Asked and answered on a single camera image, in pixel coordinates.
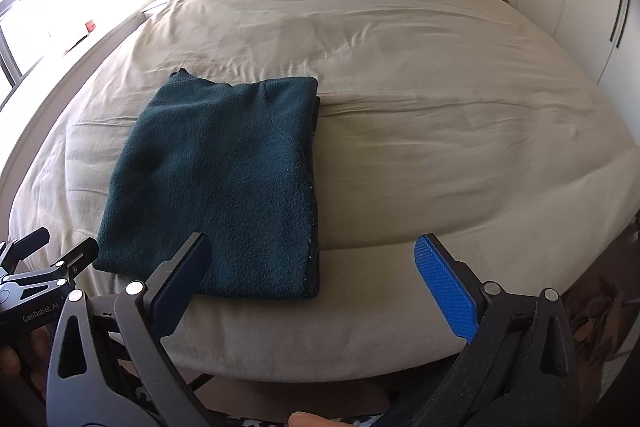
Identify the person's left hand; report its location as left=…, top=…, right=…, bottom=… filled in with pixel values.
left=0, top=329, right=52, bottom=390

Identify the bed with beige sheet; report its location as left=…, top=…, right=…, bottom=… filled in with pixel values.
left=0, top=0, right=640, bottom=383

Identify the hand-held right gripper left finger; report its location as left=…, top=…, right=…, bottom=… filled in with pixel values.
left=46, top=232, right=236, bottom=427

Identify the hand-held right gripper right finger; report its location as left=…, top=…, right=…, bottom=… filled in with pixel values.
left=414, top=233, right=582, bottom=427

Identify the dark green sweater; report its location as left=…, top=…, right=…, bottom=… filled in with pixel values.
left=92, top=68, right=321, bottom=299

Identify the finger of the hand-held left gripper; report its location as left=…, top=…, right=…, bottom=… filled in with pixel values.
left=0, top=228, right=51, bottom=274
left=10, top=237, right=100, bottom=289

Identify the window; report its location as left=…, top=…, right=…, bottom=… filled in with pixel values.
left=0, top=0, right=56, bottom=88

